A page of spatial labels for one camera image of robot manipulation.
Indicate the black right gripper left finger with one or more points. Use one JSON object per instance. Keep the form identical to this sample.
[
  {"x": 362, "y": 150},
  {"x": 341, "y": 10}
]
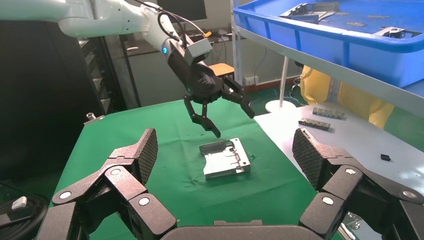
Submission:
[{"x": 126, "y": 185}]

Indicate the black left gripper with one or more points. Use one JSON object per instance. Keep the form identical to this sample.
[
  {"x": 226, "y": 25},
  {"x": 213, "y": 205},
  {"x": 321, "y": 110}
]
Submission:
[{"x": 202, "y": 82}]

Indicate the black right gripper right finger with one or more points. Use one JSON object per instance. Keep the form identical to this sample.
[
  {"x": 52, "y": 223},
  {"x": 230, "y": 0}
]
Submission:
[{"x": 344, "y": 185}]

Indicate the stamped metal plate part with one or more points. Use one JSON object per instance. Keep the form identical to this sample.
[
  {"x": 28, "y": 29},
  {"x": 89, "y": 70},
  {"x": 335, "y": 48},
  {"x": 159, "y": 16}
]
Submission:
[{"x": 225, "y": 162}]

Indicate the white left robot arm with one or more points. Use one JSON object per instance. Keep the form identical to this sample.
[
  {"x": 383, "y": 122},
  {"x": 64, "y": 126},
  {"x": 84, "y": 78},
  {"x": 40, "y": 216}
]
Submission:
[{"x": 99, "y": 20}]

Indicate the wooden stool seat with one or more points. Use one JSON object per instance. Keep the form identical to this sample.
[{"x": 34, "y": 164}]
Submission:
[{"x": 221, "y": 69}]

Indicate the white metal shelf rack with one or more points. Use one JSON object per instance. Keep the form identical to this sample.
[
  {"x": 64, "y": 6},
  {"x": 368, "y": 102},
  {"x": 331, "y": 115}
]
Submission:
[{"x": 364, "y": 142}]

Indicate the small black block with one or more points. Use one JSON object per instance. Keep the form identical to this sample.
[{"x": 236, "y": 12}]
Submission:
[{"x": 385, "y": 157}]

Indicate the white round-base pole stand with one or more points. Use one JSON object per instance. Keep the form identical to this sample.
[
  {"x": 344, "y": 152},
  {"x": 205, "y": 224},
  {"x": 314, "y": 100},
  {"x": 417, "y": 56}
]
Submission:
[{"x": 280, "y": 106}]

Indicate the ribbed grey metal bar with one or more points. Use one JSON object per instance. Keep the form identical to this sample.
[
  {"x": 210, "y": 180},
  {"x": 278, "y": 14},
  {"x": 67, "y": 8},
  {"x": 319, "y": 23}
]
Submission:
[
  {"x": 314, "y": 124},
  {"x": 328, "y": 113}
]

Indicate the metal table clamp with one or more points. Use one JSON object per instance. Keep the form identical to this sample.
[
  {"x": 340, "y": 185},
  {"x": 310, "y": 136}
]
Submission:
[{"x": 94, "y": 118}]

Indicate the person in yellow clothing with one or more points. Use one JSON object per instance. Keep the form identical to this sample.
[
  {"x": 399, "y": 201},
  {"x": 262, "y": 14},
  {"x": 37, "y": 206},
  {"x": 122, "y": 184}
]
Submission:
[{"x": 351, "y": 102}]

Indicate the black computer monitor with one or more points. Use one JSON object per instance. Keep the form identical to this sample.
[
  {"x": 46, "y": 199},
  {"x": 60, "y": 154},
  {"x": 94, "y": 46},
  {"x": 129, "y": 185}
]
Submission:
[{"x": 185, "y": 8}]

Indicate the black device with white button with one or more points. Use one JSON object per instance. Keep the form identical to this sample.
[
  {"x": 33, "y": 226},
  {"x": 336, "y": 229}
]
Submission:
[{"x": 20, "y": 218}]

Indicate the large black cabinet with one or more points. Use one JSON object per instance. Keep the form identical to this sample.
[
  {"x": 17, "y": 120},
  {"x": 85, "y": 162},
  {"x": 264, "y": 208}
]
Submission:
[{"x": 39, "y": 99}]

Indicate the dark metal plate in bin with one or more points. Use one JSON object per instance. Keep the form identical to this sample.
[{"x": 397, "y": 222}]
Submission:
[{"x": 311, "y": 11}]

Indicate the blue plastic bin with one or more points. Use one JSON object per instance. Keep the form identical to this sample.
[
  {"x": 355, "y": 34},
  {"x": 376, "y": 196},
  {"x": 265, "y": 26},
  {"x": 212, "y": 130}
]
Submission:
[{"x": 374, "y": 56}]

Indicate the grey metal part in bin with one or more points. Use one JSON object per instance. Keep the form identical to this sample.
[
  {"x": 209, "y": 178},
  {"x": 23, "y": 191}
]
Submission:
[{"x": 392, "y": 32}]

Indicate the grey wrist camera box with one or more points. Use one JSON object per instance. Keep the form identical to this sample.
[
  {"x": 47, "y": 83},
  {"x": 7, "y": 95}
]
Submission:
[{"x": 198, "y": 49}]

